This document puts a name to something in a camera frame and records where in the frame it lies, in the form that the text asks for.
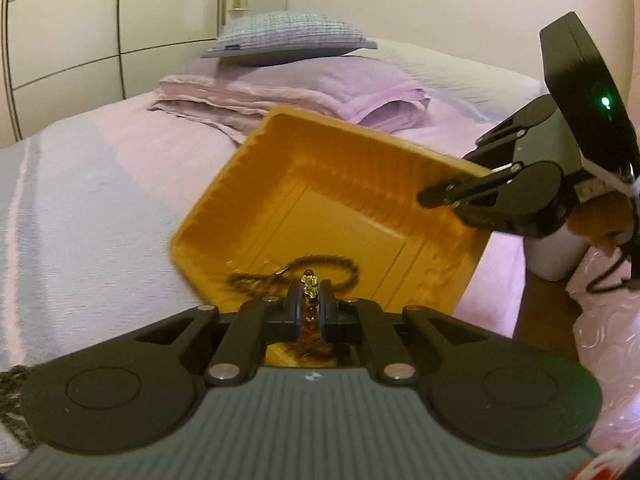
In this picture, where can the orange plastic tray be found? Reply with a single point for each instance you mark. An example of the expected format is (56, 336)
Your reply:
(340, 200)

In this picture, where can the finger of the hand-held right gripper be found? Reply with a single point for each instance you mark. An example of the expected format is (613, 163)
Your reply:
(495, 145)
(465, 192)

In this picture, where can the white bin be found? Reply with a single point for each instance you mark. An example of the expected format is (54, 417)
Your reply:
(555, 255)

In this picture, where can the white bedsheet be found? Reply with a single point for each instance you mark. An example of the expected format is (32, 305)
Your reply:
(450, 75)

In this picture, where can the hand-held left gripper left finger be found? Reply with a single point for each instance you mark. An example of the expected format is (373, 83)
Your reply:
(299, 310)

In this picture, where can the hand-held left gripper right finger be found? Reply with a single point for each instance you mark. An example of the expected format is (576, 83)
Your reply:
(324, 310)

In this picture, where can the person's right hand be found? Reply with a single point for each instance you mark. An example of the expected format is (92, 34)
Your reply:
(600, 222)

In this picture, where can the white wardrobe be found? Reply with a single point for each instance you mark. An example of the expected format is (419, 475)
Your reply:
(75, 35)

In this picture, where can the folded purple sheet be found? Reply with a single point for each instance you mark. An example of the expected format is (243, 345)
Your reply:
(300, 87)

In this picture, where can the small wall shelf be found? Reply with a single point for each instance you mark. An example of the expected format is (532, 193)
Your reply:
(237, 4)

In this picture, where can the red white patterned cloth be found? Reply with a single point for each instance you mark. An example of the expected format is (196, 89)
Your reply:
(597, 465)

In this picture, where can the checked grey pillow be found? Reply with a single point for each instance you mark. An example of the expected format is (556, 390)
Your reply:
(285, 35)

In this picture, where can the pink patterned cloth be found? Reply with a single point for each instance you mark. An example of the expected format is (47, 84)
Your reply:
(607, 340)

